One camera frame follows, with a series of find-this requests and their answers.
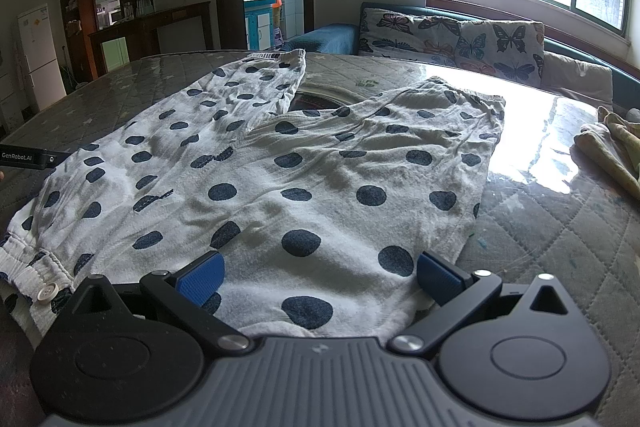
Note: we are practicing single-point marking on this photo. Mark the beige cushion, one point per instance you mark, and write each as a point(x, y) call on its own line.
point(580, 77)

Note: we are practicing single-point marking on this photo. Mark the pale yellow cloth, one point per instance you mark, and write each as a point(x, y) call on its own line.
point(607, 147)

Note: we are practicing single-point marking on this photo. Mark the blue and white cabinet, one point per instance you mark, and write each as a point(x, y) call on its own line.
point(257, 24)

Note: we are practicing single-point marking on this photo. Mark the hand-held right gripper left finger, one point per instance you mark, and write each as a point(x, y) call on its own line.
point(200, 278)

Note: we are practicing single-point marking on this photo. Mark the white polka dot pants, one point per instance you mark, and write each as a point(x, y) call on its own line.
point(300, 167)

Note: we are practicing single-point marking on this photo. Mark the dark wooden console table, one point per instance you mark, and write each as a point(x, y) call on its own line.
point(150, 19)

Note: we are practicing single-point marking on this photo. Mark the white refrigerator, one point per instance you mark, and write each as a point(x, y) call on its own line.
point(40, 52)

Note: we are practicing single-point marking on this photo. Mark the butterfly print pillow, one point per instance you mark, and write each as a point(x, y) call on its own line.
point(505, 49)
point(400, 34)

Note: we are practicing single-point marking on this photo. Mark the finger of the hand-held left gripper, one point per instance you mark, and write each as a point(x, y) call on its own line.
point(62, 156)

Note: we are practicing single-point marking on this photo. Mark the grey quilted star mattress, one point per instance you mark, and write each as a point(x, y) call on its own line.
point(550, 217)

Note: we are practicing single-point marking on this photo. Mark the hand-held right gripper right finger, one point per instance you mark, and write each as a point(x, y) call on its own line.
point(436, 278)

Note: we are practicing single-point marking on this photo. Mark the purple plastic stool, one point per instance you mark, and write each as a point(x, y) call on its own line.
point(277, 39)

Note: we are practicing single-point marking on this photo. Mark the blue sofa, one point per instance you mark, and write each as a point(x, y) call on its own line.
point(325, 37)

